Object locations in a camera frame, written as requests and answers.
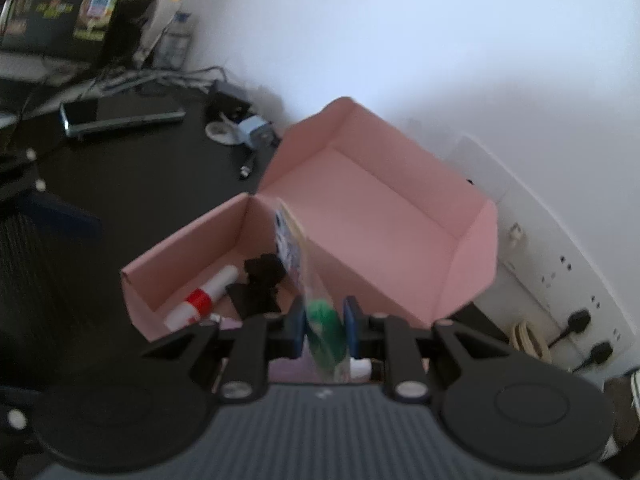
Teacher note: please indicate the small clear bottle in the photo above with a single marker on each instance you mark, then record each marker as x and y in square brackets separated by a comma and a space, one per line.
[175, 40]

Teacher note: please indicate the clear packet green item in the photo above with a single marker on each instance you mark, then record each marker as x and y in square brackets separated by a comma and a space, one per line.
[326, 337]

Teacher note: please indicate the dark monitor screen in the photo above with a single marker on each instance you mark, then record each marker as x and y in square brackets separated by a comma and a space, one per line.
[73, 30]

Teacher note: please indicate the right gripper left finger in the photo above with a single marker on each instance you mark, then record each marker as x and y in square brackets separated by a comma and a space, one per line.
[250, 348]

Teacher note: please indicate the white red lip balm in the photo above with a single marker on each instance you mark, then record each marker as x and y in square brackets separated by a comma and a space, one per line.
[202, 300]

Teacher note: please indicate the black plug right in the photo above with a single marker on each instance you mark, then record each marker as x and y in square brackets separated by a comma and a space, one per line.
[599, 354]

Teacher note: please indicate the black plug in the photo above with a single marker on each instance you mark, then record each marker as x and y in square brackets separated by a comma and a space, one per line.
[599, 354]
[576, 324]

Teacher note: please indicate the light blue charger plug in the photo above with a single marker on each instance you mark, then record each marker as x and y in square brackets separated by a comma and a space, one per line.
[255, 132]

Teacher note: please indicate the black smartphone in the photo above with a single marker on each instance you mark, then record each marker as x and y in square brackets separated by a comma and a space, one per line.
[115, 112]

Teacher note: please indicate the white wall socket panel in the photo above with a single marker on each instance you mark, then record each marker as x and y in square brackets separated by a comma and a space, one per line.
[543, 277]

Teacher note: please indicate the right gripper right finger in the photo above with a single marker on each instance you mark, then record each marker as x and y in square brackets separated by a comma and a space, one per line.
[391, 341]

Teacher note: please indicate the white round disc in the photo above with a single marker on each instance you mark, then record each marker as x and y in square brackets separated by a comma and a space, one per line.
[222, 133]

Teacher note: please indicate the pink cardboard box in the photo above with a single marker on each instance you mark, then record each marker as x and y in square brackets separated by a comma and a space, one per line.
[387, 222]

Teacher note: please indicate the black plug left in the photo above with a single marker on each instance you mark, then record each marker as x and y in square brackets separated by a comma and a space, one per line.
[576, 324]

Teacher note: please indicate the black power adapter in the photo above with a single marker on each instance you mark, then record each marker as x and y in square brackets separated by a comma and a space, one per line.
[226, 100]

